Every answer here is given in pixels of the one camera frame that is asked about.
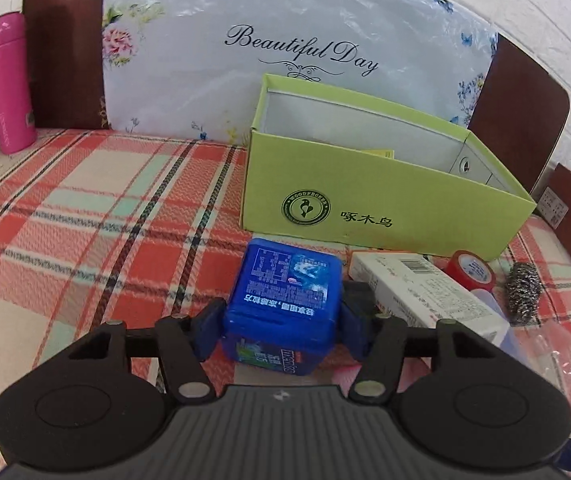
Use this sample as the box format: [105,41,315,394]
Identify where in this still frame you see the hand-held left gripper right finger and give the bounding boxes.
[337,281,506,406]

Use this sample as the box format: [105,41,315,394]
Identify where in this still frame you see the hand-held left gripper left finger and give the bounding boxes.
[68,299,228,407]

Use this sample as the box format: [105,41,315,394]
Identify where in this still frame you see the blue plastic gum container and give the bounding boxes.
[221,237,343,376]

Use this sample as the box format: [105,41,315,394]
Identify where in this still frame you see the green cardboard shoe box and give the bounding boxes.
[239,73,537,263]

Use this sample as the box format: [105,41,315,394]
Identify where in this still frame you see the long white carton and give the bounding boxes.
[348,251,511,342]

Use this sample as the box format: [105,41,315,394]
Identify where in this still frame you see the red tape roll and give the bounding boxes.
[442,249,497,294]

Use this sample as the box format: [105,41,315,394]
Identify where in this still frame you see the plaid bed sheet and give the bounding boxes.
[0,127,571,472]

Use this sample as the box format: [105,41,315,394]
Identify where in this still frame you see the steel wool scrubber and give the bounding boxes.
[505,262,543,322]

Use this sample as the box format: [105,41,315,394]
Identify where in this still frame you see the clear plastic packaging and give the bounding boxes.
[473,287,571,411]

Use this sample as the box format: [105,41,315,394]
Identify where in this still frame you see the brown wooden headboard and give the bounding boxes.
[22,0,571,197]

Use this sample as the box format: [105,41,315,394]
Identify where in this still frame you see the pink bottle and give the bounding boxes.
[0,11,38,155]

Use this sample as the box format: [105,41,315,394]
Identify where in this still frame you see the floral plastic bedding package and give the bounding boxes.
[99,0,499,149]

